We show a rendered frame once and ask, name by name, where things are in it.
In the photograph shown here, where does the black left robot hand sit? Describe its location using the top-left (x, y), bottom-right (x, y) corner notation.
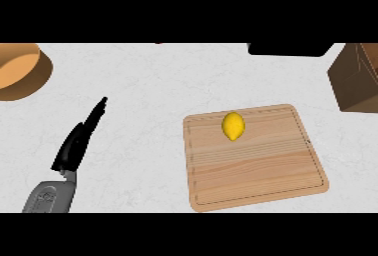
top-left (50, 96), bottom-right (109, 173)

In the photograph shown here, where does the wooden cutting board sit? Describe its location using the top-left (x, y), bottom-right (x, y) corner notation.
top-left (181, 103), bottom-right (331, 213)

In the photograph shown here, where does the brown cardboard box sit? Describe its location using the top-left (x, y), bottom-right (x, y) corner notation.
top-left (326, 43), bottom-right (378, 114)

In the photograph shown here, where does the round wooden bowl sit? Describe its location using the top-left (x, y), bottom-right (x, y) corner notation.
top-left (0, 43), bottom-right (54, 102)

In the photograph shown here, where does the yellow lemon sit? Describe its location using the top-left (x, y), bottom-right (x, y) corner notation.
top-left (220, 111), bottom-right (246, 142)

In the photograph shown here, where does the black appliance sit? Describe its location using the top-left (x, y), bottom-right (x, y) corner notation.
top-left (245, 43), bottom-right (335, 58)

